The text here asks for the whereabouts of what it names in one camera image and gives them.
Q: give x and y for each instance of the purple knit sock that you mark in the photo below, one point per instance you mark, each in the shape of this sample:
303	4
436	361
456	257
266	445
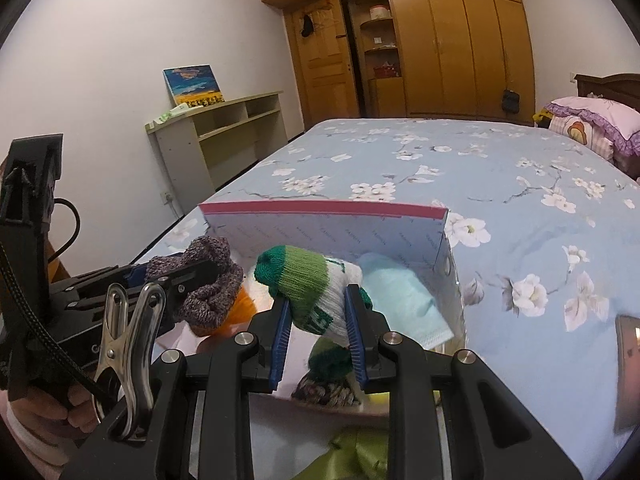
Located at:
210	300

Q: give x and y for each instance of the orange knit item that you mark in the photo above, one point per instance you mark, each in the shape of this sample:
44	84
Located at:
240	310

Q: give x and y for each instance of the red cardboard box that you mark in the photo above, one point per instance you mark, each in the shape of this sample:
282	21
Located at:
325	232

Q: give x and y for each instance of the green white knit sock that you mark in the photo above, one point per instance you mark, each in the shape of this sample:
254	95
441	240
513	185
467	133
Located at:
305	280

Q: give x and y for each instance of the wooden wardrobe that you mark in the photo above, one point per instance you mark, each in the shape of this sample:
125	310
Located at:
450	45

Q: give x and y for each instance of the blue and yellow painting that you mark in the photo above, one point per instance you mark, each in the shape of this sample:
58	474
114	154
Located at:
194	85

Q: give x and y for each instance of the tan flat rectangular object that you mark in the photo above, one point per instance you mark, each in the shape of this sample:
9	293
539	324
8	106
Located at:
629	375

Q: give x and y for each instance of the white wall socket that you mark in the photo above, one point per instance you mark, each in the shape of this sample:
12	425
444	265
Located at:
166	197

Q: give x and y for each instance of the patterned fabric pouch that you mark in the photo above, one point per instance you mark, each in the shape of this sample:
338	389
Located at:
322	391

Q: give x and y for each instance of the person's left forearm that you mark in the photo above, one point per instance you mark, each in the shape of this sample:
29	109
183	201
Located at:
30	452

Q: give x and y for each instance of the person's left hand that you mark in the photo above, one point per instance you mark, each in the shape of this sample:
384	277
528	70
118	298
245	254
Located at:
50	410

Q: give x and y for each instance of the green white packet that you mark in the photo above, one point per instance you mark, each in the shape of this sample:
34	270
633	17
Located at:
171	114

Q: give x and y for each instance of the cartoon print pillow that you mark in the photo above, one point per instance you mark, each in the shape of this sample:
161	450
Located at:
575	132

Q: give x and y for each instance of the white round box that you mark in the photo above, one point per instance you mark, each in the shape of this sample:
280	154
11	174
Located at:
380	11

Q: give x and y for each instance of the black hanging item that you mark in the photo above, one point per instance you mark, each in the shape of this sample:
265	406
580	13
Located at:
306	25

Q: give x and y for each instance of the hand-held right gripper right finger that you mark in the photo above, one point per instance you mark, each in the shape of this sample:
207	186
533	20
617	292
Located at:
354	340

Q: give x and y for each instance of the blue floral bed sheet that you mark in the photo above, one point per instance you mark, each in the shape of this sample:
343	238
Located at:
475	185

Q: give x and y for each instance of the light blue towel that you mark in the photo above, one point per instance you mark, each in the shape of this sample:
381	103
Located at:
400	295

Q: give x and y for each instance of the black hanging bag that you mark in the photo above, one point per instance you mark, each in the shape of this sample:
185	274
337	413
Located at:
510	101

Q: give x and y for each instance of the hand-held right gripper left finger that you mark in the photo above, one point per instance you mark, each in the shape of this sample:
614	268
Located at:
281	345

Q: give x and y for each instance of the yellow sponge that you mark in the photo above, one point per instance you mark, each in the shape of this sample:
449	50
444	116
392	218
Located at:
379	399

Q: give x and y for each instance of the wooden door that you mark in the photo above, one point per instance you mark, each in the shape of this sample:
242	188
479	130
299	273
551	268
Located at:
325	60

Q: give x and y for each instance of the beige desk with shelves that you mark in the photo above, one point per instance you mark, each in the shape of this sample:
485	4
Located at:
200	145

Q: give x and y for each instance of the green satin cloth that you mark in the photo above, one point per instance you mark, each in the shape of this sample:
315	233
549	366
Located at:
355	452

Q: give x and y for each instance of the purple frilled pillow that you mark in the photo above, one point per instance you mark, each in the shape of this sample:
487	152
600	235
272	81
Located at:
600	115

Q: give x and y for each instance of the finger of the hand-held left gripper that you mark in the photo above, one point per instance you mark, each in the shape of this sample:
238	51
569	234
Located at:
136	276
190	272

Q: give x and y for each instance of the red shelf item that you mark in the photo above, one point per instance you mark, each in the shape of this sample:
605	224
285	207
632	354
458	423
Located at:
388	71

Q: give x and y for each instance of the yellow plush toy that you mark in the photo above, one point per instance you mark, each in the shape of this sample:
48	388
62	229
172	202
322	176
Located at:
541	117

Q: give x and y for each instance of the metal spring clip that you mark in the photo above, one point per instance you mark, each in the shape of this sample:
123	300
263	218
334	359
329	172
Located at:
131	340

